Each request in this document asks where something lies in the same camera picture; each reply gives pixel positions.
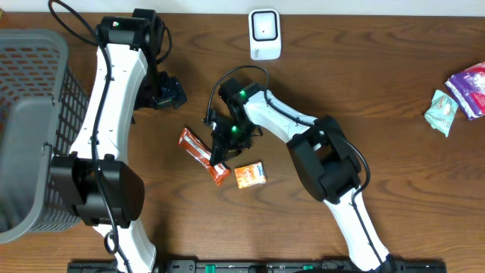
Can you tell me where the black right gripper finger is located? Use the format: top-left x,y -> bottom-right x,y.
209,142 -> 222,166
218,149 -> 242,163

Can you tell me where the orange snack bar wrapper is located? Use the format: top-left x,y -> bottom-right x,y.
178,127 -> 230,186

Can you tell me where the small orange snack packet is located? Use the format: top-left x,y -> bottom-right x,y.
235,162 -> 267,189

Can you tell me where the teal snack packet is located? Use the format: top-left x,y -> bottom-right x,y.
424,89 -> 458,137

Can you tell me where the purple red snack packet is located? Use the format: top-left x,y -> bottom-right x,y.
445,62 -> 484,120

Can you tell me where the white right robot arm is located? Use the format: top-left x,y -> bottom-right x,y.
205,78 -> 394,272

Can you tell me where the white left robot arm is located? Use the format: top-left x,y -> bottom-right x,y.
50,8 -> 186,272

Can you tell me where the grey plastic mesh basket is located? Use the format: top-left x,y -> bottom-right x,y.
1,29 -> 89,243

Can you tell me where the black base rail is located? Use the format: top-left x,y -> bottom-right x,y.
67,259 -> 449,273

